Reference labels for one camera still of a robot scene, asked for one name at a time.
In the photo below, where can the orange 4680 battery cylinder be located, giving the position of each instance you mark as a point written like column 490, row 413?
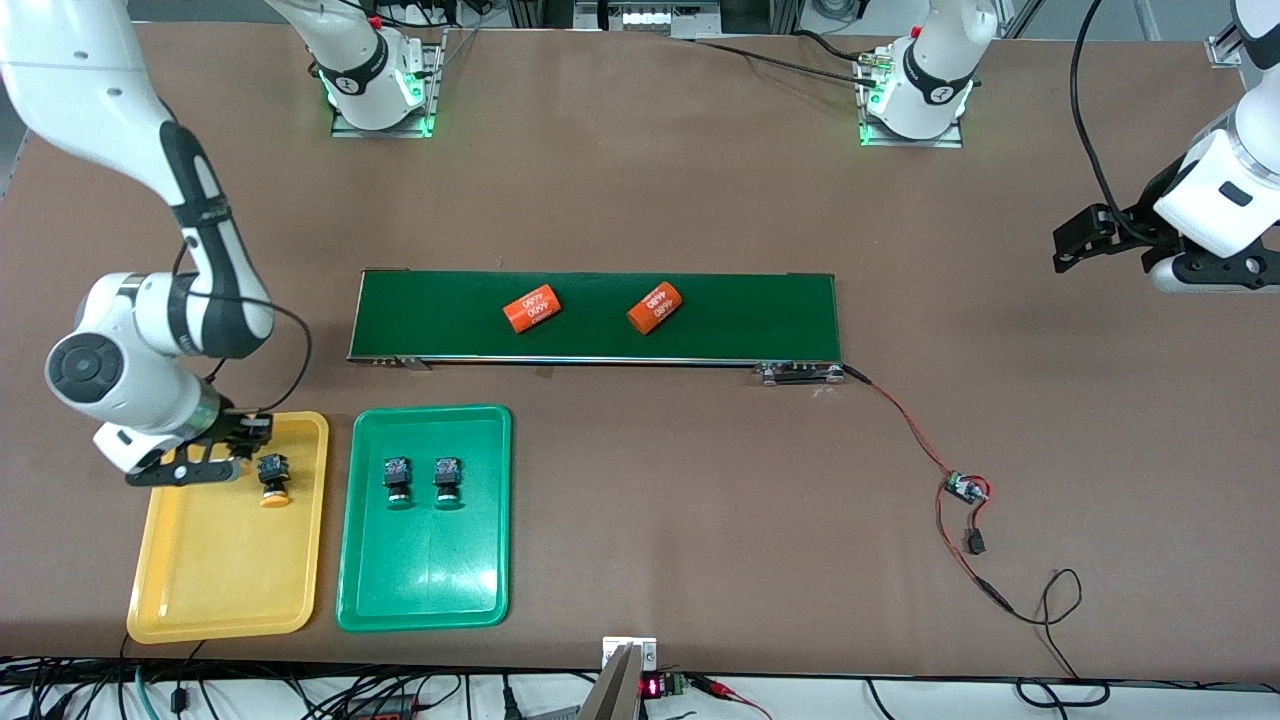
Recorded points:
column 654, row 307
column 532, row 308

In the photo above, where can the red LED display module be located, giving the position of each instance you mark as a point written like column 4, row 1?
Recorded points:
column 660, row 686

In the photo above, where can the aluminium corner post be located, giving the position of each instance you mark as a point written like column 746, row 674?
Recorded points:
column 1222, row 50

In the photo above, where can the green conveyor belt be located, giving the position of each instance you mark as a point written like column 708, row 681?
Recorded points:
column 750, row 310

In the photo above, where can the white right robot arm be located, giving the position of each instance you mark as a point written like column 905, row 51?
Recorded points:
column 85, row 370

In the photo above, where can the yellow mushroom push button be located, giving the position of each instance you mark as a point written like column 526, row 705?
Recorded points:
column 272, row 470

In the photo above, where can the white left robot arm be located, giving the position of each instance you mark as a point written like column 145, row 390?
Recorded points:
column 1225, row 200

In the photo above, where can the yellow plastic tray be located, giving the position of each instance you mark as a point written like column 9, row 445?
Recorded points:
column 230, row 580

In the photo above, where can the metal frame device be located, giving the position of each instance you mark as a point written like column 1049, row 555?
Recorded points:
column 645, row 15

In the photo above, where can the red clip lead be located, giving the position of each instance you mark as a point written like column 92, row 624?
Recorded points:
column 725, row 690

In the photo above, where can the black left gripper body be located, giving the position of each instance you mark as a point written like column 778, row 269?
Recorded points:
column 1147, row 218

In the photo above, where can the green mushroom push button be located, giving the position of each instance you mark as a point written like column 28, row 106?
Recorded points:
column 398, row 470
column 447, row 470

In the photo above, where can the green plastic tray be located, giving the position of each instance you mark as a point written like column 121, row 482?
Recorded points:
column 425, row 570

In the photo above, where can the small black circuit board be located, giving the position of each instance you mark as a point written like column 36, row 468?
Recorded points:
column 965, row 488

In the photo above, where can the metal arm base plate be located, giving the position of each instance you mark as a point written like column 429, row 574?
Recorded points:
column 380, row 131
column 868, row 125

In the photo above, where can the small metal bracket plate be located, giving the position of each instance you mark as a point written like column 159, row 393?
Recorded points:
column 630, row 645

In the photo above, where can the grey metal pole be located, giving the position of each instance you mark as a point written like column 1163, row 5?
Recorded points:
column 610, row 695

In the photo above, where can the black inline switch with leads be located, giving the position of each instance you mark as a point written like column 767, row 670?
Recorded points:
column 975, row 543

